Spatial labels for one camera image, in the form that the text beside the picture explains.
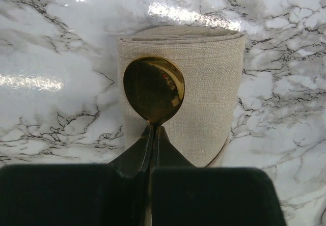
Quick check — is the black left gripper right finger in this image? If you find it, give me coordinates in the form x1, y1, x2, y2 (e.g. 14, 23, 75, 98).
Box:
150, 127, 286, 225

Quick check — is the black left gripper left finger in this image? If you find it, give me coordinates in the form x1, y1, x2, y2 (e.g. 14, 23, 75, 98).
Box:
1, 126, 154, 225

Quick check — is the gold spoon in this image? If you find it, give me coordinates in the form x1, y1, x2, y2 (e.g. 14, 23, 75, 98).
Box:
123, 55, 185, 226

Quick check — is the beige linen napkin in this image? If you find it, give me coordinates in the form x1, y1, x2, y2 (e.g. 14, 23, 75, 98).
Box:
118, 25, 247, 167

